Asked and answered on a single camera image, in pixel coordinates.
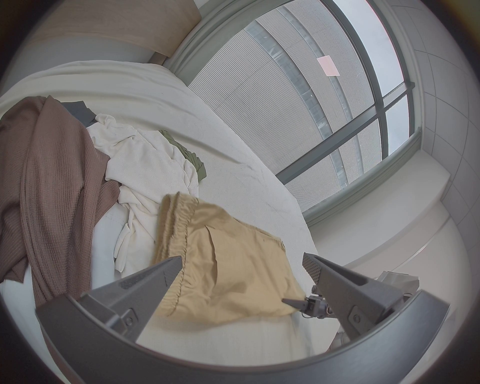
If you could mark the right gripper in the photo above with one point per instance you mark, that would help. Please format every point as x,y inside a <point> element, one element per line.
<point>317,307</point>

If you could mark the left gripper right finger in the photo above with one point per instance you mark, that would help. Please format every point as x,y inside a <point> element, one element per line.
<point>356,303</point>

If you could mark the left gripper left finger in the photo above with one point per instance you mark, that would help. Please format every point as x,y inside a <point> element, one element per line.
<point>127,300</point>

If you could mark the tan shorts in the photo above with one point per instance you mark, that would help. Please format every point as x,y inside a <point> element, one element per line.
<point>232,262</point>

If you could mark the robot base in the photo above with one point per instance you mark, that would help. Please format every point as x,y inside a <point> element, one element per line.
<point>339,339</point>

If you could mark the bed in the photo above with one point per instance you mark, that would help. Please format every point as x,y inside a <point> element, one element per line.
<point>243,180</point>

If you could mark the brown garment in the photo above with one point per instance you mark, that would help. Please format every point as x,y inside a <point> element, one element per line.
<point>52,187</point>

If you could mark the white garment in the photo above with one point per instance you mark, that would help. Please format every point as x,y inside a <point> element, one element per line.
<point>150,165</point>

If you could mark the green garment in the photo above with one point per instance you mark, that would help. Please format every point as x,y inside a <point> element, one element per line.
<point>195,163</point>

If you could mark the window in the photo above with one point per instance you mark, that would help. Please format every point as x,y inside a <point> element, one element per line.
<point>281,112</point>

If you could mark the dark grey garment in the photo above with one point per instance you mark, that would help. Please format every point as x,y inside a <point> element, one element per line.
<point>77,110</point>

